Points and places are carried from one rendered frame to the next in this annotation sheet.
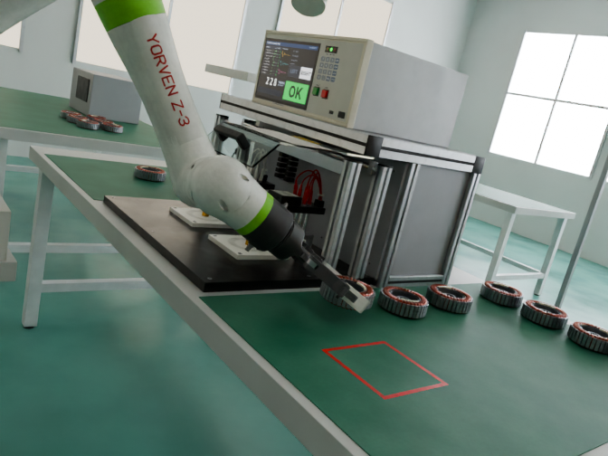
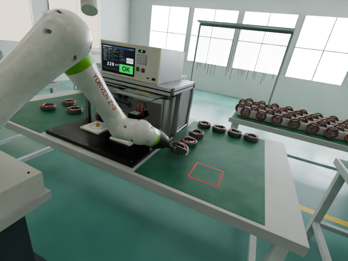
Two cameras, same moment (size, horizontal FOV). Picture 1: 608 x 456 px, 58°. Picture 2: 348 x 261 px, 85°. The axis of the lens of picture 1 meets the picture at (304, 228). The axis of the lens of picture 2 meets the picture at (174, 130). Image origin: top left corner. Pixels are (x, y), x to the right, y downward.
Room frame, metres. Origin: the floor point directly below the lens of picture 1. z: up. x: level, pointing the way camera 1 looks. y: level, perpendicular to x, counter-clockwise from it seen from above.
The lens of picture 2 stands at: (0.24, 0.40, 1.33)
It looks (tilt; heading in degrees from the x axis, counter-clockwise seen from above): 23 degrees down; 331
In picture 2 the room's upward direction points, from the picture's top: 8 degrees clockwise
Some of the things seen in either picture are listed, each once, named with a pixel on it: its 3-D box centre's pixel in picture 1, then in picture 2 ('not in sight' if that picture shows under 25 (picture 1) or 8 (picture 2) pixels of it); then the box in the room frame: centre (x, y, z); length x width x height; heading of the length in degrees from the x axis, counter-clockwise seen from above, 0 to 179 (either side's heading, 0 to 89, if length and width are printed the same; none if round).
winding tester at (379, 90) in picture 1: (356, 88); (145, 61); (1.61, -0.05, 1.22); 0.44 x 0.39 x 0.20; 40
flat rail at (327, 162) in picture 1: (275, 143); (122, 91); (1.48, 0.12, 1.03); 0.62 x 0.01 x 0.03; 40
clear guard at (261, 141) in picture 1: (286, 150); (138, 99); (1.28, 0.08, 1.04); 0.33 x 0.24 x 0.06; 130
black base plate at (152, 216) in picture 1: (229, 237); (113, 133); (1.43, 0.19, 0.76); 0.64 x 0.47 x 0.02; 40
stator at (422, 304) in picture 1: (403, 301); (188, 141); (1.20, -0.26, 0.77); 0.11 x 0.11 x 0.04
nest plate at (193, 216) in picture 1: (204, 217); (97, 127); (1.51, 0.28, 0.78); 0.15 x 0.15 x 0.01; 40
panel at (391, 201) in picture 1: (311, 186); (135, 103); (1.58, 0.01, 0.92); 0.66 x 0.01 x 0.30; 40
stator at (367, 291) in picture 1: (346, 291); (178, 148); (1.08, -0.12, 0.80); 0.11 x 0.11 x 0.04
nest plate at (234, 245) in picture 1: (248, 246); (127, 137); (1.32, 0.12, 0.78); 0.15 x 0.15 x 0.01; 40
